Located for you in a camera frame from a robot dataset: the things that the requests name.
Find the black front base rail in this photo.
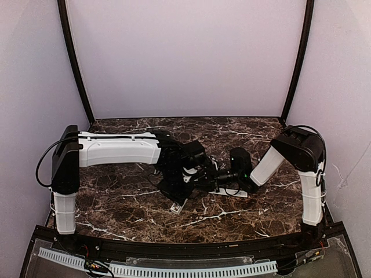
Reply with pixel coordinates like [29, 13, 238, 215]
[27, 222, 354, 268]

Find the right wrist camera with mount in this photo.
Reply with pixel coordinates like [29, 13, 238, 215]
[206, 155, 223, 172]

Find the white remote control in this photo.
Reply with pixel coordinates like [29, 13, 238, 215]
[170, 199, 188, 215]

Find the black frame post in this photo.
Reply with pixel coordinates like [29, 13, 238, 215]
[57, 0, 95, 125]
[280, 0, 315, 123]

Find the black right frame post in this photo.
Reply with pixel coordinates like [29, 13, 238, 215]
[280, 0, 315, 123]

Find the grey slotted cable duct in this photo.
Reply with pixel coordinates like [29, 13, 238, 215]
[38, 247, 278, 277]

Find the white battery cover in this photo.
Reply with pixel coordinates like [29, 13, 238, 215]
[210, 188, 248, 198]

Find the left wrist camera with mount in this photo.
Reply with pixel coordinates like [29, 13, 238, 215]
[182, 167, 203, 184]

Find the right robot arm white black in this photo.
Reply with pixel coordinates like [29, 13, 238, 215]
[201, 125, 327, 248]

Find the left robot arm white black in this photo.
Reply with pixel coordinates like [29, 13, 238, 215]
[47, 125, 205, 235]

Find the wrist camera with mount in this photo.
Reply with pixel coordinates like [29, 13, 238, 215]
[182, 167, 203, 184]
[206, 155, 223, 172]

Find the black left frame post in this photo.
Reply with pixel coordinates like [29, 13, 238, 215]
[57, 0, 95, 125]

